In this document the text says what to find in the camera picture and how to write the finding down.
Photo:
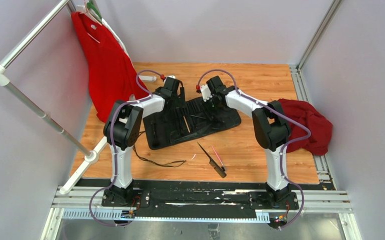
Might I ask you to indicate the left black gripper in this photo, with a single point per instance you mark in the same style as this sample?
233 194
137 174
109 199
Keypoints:
179 101

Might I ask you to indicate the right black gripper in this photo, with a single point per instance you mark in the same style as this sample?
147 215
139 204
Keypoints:
220 110

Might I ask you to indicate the black makeup brush roll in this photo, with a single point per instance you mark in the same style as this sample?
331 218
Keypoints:
171 129

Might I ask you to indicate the pink handled makeup brush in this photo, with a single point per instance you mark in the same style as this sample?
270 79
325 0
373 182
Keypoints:
219 158

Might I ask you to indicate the black comb brush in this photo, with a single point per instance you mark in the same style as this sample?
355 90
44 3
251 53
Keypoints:
214 164

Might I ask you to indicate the black angled brush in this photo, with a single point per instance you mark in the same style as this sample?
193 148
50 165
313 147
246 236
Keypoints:
199 117

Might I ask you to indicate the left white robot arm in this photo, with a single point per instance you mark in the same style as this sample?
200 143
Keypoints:
122 131

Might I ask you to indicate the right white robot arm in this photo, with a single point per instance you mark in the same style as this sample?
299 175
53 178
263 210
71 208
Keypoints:
271 131

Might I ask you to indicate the red hanging shirt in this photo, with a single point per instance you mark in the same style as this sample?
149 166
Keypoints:
112 76

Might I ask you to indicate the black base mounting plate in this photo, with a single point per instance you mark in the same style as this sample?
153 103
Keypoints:
199 200

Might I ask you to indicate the dark red crumpled cloth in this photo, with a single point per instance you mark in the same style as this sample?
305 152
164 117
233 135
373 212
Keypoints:
320 127

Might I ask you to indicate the green white hangers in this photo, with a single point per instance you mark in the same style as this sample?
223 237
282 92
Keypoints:
90 10

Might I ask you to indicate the metal clothes rack pole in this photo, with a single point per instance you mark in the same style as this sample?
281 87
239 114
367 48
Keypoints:
44 106

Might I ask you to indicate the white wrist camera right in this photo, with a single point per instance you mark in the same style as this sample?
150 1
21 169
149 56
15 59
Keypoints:
205 92

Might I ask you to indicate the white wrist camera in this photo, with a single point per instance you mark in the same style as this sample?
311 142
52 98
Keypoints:
205 92
164 77

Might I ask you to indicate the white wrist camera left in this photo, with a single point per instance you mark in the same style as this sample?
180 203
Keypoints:
164 77

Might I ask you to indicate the aluminium frame post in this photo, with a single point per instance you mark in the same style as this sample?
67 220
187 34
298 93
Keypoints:
330 13

